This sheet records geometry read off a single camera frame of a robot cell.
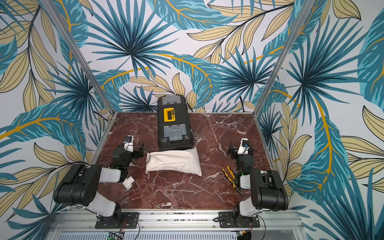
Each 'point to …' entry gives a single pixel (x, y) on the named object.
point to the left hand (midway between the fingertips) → (135, 143)
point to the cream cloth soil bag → (185, 161)
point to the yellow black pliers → (232, 174)
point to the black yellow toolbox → (174, 129)
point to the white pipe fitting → (127, 183)
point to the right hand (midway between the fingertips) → (230, 141)
